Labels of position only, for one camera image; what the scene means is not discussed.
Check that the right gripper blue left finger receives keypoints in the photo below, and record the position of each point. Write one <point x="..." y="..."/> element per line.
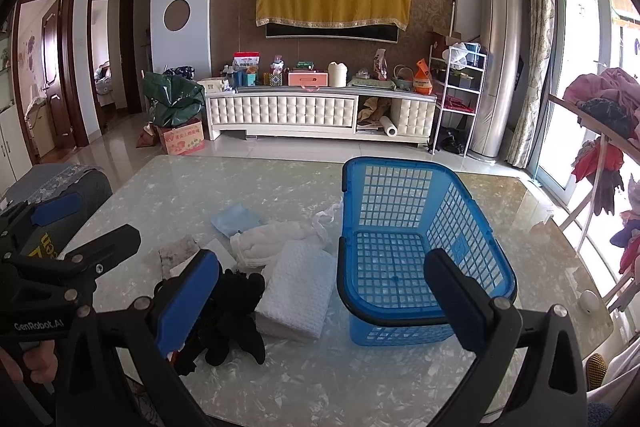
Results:
<point x="181" y="299"/>

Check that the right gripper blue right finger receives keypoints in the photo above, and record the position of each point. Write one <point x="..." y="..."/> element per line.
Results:
<point x="463" y="302"/>

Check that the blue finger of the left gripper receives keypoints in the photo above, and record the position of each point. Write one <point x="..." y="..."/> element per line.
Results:
<point x="110" y="248"/>
<point x="56" y="209"/>

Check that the grey speckled cloth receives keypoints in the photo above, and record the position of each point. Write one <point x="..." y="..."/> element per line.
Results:
<point x="175" y="253"/>

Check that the white fluffy towel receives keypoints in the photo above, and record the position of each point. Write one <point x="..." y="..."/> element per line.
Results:
<point x="258" y="246"/>

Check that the white waffle towel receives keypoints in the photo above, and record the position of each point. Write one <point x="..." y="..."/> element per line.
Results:
<point x="298" y="293"/>

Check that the person's left hand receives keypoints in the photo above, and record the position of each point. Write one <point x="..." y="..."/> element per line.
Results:
<point x="41" y="362"/>

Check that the white flat cloth pad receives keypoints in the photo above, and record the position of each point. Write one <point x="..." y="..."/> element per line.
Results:
<point x="223" y="256"/>

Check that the light blue cloth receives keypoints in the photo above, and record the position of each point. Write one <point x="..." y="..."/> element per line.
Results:
<point x="234" y="220"/>

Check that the blue plastic laundry basket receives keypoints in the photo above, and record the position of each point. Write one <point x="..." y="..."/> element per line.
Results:
<point x="394" y="212"/>

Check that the pink printed cardboard box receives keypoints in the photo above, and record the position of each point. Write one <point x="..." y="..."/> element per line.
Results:
<point x="182" y="140"/>

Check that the green plastic bag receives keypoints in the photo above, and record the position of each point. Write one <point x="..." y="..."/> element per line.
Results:
<point x="174" y="100"/>

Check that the silver standing air conditioner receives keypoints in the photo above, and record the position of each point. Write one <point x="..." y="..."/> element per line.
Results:
<point x="500" y="37"/>

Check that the white tufted television cabinet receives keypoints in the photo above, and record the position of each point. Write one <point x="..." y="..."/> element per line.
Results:
<point x="317" y="113"/>

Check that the paper towel roll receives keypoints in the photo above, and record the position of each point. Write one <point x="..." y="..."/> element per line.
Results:
<point x="388" y="127"/>

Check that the wooden clothes drying rack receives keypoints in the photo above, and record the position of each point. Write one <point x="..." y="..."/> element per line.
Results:
<point x="626" y="288"/>

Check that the orange bag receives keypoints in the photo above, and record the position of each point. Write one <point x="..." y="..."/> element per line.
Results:
<point x="422" y="83"/>

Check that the red white gift box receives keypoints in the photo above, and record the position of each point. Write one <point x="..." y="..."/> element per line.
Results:
<point x="245" y="60"/>

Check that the white metal shelf rack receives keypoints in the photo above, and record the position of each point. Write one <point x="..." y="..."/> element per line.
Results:
<point x="458" y="75"/>

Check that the pink drawer box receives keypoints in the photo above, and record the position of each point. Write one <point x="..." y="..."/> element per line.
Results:
<point x="308" y="79"/>

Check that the pink clothes pile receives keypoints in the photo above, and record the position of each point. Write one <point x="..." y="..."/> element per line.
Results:
<point x="613" y="84"/>

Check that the patterned beige curtain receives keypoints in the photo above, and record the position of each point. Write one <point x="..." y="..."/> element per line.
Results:
<point x="541" y="33"/>

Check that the black wall television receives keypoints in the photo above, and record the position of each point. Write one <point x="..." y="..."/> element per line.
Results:
<point x="377" y="33"/>

